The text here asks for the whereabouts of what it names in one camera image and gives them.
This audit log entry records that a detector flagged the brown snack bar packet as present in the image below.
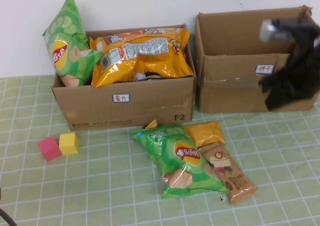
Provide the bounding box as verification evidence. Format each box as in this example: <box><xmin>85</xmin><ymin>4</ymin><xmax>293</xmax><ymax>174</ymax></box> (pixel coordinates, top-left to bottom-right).
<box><xmin>198</xmin><ymin>142</ymin><xmax>258</xmax><ymax>207</ymax></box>

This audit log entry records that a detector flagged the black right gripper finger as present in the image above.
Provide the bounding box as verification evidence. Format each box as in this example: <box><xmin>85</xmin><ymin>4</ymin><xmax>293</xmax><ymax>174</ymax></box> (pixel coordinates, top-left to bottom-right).
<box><xmin>265</xmin><ymin>82</ymin><xmax>320</xmax><ymax>111</ymax></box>
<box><xmin>258</xmin><ymin>71</ymin><xmax>291</xmax><ymax>96</ymax></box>

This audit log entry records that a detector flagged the large orange chips bag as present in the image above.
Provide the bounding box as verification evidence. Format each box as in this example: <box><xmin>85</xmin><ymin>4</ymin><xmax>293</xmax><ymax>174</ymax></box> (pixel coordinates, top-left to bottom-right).
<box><xmin>89</xmin><ymin>27</ymin><xmax>195</xmax><ymax>88</ymax></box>

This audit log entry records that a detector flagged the white label with red writing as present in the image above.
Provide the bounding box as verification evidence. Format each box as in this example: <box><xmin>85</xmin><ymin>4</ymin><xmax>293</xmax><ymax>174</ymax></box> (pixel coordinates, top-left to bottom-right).
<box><xmin>254</xmin><ymin>64</ymin><xmax>275</xmax><ymax>75</ymax></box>
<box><xmin>112</xmin><ymin>93</ymin><xmax>132</xmax><ymax>103</ymax></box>

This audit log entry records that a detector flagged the yellow foam cube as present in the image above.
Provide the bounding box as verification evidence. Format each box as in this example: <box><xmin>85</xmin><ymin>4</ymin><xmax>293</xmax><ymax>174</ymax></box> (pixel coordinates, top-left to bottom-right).
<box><xmin>58</xmin><ymin>132</ymin><xmax>80</xmax><ymax>156</ymax></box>

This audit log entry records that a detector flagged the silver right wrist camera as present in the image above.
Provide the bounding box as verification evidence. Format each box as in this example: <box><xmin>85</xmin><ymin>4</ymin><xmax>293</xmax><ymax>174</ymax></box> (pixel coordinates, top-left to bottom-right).
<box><xmin>259</xmin><ymin>18</ymin><xmax>296</xmax><ymax>42</ymax></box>

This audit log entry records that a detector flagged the green checked tablecloth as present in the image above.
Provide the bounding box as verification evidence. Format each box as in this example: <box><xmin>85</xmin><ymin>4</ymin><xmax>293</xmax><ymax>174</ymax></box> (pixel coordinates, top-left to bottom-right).
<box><xmin>0</xmin><ymin>74</ymin><xmax>320</xmax><ymax>226</ymax></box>

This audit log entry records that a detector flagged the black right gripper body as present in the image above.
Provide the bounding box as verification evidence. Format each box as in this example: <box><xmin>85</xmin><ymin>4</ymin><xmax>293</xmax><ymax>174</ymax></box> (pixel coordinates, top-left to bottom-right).
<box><xmin>282</xmin><ymin>39</ymin><xmax>320</xmax><ymax>87</ymax></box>

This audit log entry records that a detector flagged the cardboard box with F2 print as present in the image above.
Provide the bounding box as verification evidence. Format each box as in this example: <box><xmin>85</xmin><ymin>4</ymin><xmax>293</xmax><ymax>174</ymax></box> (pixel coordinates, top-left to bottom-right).
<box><xmin>51</xmin><ymin>23</ymin><xmax>198</xmax><ymax>132</ymax></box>

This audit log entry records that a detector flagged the green chips bag, crumpled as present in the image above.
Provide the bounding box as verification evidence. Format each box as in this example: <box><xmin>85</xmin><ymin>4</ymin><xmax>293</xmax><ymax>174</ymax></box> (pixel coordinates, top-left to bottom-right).
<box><xmin>42</xmin><ymin>0</ymin><xmax>103</xmax><ymax>88</ymax></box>

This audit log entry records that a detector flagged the green chips bag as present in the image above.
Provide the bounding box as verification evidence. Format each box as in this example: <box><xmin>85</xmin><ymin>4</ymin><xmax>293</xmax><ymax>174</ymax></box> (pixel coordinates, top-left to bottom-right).
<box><xmin>42</xmin><ymin>0</ymin><xmax>103</xmax><ymax>88</ymax></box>
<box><xmin>129</xmin><ymin>123</ymin><xmax>229</xmax><ymax>201</ymax></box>

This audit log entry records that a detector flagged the pink foam cube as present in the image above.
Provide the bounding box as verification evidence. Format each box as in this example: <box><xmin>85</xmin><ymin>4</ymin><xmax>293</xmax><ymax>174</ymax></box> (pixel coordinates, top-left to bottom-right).
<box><xmin>37</xmin><ymin>135</ymin><xmax>63</xmax><ymax>162</ymax></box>

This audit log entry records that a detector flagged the taped plain cardboard box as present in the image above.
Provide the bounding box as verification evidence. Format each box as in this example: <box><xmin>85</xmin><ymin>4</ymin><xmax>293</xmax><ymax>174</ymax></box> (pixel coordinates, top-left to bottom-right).
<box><xmin>194</xmin><ymin>4</ymin><xmax>320</xmax><ymax>114</ymax></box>

